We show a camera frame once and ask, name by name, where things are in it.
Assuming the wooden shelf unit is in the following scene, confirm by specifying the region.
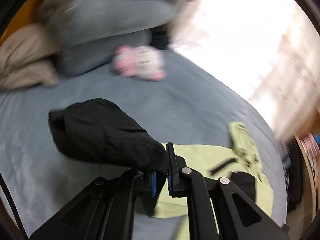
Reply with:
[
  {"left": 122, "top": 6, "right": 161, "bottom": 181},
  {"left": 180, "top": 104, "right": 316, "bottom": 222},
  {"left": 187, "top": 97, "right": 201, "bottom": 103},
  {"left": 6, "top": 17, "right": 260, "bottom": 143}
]
[{"left": 295, "top": 108, "right": 319, "bottom": 224}]

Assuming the blue-grey bed blanket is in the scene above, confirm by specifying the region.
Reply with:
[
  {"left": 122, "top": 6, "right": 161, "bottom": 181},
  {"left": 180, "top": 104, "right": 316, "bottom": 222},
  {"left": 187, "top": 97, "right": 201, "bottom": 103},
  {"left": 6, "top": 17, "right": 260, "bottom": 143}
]
[{"left": 1, "top": 50, "right": 286, "bottom": 235}]

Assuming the grey pillow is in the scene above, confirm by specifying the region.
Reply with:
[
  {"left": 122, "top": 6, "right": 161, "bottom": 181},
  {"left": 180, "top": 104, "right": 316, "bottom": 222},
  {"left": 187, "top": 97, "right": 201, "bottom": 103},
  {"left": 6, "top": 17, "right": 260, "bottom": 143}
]
[{"left": 37, "top": 0, "right": 177, "bottom": 76}]

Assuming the pink white cat plush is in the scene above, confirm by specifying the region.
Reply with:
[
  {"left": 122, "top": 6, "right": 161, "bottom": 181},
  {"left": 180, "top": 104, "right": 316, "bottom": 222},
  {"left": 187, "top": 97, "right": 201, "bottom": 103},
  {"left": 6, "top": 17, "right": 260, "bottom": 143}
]
[{"left": 113, "top": 45, "right": 166, "bottom": 81}]

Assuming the beige folded blanket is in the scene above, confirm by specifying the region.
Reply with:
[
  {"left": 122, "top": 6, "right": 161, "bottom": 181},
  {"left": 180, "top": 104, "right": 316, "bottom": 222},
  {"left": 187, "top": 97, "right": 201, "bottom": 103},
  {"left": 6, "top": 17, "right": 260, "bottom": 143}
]
[{"left": 1, "top": 23, "right": 59, "bottom": 90}]

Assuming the white floral curtain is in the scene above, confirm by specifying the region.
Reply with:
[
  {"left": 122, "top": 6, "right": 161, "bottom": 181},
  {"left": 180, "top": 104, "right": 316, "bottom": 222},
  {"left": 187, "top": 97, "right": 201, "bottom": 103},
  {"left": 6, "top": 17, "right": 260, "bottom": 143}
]
[{"left": 171, "top": 0, "right": 319, "bottom": 141}]

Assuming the green and black jacket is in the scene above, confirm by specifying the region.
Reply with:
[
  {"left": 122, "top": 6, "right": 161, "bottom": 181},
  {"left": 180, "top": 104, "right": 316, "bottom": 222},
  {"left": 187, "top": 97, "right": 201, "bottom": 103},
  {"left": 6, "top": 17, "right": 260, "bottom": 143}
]
[{"left": 32, "top": 99, "right": 276, "bottom": 239}]

